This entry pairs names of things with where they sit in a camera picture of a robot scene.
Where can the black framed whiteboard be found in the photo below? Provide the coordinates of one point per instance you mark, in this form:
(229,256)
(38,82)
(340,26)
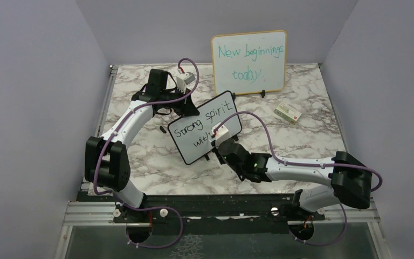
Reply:
(191,135)

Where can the black aluminium base frame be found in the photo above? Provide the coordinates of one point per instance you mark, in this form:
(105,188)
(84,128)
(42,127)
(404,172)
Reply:
(217,226)

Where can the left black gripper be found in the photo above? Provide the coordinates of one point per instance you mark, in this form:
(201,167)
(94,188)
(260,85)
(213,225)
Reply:
(190,108)

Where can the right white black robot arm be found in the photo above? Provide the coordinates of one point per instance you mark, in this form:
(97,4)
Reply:
(341,179)

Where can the black yellow-board stand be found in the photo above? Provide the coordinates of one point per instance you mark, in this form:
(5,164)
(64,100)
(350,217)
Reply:
(262,94)

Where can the yellow framed whiteboard with writing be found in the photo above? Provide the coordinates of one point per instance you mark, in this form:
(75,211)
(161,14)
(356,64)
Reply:
(248,63)

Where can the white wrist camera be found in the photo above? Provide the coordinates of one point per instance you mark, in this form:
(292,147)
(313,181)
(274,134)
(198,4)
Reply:
(183,80)
(219,133)

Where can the white green eraser box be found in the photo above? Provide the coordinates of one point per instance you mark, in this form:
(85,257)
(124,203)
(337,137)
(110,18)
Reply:
(287,113)

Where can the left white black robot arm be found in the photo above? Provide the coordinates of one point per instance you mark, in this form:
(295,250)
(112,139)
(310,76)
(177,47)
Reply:
(106,158)

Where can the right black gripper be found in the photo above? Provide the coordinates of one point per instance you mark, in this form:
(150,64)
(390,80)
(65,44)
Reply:
(221,159)

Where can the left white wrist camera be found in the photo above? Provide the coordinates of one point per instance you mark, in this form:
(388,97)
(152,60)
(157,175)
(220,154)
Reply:
(183,80)

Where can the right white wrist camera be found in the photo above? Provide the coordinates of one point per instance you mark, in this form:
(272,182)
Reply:
(219,133)

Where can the black marker cap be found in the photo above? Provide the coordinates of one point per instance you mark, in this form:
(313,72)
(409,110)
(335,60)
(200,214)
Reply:
(163,130)

